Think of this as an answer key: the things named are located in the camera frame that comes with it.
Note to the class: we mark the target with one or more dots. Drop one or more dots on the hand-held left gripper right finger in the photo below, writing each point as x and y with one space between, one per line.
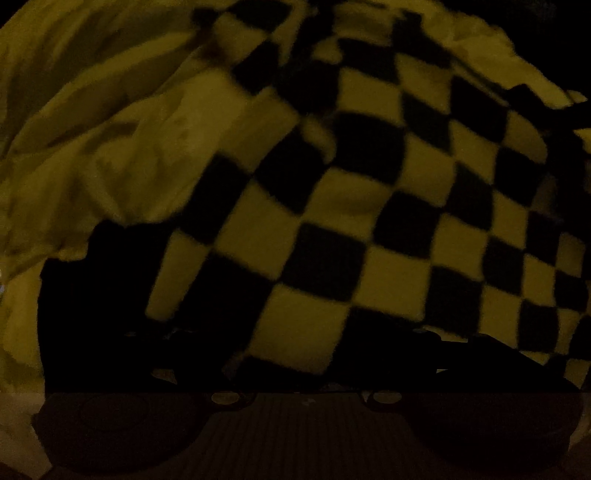
498 364

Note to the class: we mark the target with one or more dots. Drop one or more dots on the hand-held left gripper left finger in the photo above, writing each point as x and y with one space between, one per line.
184 355

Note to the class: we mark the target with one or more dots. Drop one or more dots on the black and white checkered garment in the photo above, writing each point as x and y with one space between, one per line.
360 217

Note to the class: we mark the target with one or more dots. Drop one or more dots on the pale wrinkled quilted cloth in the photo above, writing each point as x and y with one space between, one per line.
115 115

